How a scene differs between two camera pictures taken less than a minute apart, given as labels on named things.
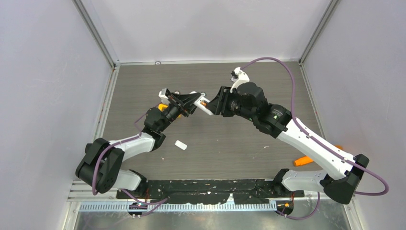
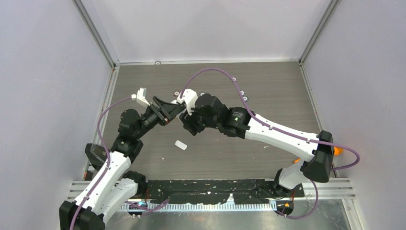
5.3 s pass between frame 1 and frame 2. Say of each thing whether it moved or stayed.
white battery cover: stayed
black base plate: stayed
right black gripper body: moved
